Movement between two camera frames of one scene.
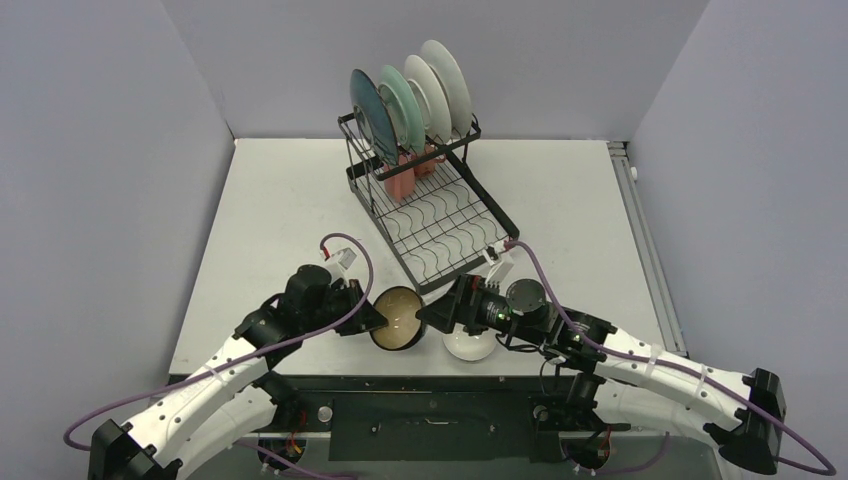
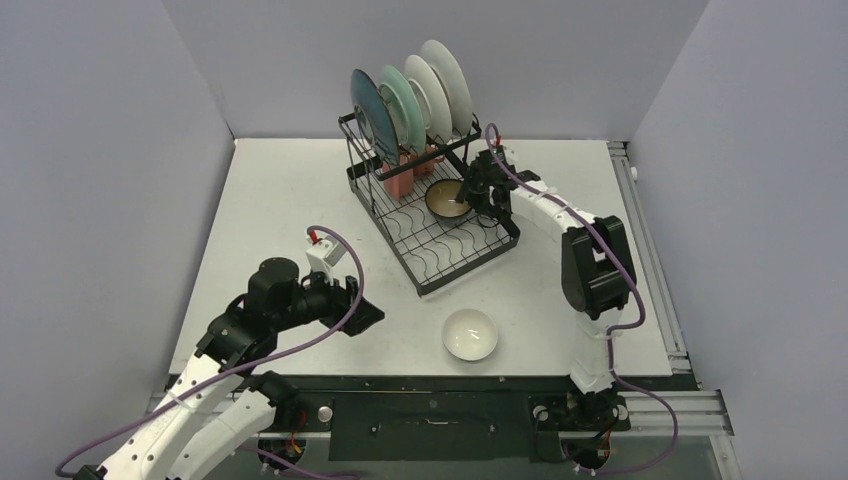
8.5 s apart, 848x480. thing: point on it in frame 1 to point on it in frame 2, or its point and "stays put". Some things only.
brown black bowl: [399, 305] to [441, 201]
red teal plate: [454, 83] stays put
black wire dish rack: [429, 209] stays put
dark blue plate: [372, 117] stays put
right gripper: [454, 304] to [482, 195]
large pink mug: [403, 185] stays put
